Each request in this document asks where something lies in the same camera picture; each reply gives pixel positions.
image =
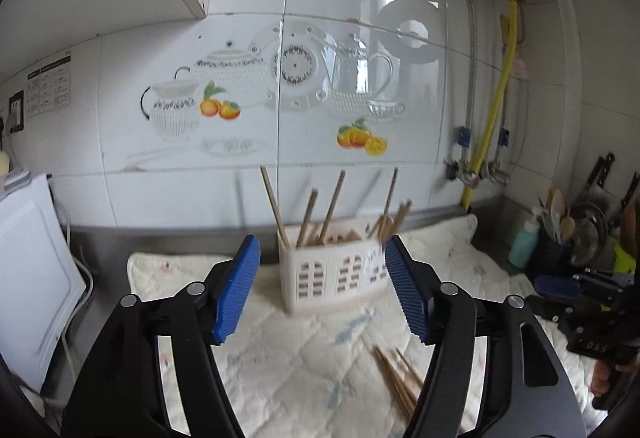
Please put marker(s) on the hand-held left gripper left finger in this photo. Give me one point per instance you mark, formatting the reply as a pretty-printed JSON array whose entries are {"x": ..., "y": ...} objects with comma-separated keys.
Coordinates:
[{"x": 237, "y": 288}]

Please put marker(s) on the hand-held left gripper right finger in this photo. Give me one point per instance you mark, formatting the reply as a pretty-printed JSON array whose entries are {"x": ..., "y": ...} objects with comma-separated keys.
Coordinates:
[{"x": 407, "y": 288}]

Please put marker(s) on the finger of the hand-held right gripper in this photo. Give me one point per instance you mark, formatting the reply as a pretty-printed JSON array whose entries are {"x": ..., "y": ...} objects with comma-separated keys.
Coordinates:
[
  {"x": 547, "y": 309},
  {"x": 560, "y": 288}
]

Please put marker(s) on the cream plastic utensil holder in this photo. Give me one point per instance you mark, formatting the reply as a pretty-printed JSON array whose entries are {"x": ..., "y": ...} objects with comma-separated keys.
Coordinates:
[{"x": 287, "y": 268}]

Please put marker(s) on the wooden chopstick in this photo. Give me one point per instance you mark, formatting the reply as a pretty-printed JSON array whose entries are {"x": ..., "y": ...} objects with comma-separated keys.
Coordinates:
[
  {"x": 332, "y": 207},
  {"x": 307, "y": 218},
  {"x": 274, "y": 208},
  {"x": 402, "y": 213}
]

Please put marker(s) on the person's right hand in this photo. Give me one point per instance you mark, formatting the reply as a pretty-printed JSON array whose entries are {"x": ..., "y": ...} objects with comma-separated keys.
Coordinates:
[{"x": 602, "y": 375}]

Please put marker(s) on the black utensil pot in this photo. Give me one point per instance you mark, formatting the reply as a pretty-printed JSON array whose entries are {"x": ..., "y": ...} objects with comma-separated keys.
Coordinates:
[{"x": 552, "y": 258}]

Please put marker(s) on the teal plastic bottle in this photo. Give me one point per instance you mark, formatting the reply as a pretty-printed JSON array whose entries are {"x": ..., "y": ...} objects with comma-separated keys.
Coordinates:
[{"x": 524, "y": 243}]

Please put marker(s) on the wooden spoon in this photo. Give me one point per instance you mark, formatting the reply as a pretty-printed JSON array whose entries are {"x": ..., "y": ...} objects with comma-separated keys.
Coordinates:
[{"x": 567, "y": 228}]

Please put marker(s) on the dark metal pan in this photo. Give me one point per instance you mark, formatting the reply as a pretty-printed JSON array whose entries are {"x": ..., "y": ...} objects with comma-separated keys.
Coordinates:
[{"x": 590, "y": 233}]

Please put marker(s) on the pale spatula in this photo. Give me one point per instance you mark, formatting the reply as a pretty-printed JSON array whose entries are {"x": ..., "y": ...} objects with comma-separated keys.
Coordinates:
[{"x": 551, "y": 218}]

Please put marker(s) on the green plastic item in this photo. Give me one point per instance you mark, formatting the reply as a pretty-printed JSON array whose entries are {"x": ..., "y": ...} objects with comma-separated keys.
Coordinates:
[{"x": 627, "y": 260}]

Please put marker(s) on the white quilted printed mat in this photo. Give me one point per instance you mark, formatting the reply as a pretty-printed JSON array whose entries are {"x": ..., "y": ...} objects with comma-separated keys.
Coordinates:
[{"x": 300, "y": 358}]

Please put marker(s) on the white kitchen appliance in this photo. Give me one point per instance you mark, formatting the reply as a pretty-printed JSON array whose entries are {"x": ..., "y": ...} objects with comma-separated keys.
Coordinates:
[{"x": 35, "y": 278}]

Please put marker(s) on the cream round object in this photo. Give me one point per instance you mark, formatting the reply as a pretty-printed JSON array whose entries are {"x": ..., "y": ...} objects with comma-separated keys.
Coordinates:
[{"x": 4, "y": 162}]

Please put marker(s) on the printed wall label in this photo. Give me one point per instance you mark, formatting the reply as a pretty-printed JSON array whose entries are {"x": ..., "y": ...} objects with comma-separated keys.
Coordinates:
[{"x": 48, "y": 85}]

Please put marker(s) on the black wall socket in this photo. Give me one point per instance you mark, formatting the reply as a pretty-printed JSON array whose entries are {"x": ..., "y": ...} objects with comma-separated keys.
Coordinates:
[{"x": 16, "y": 111}]

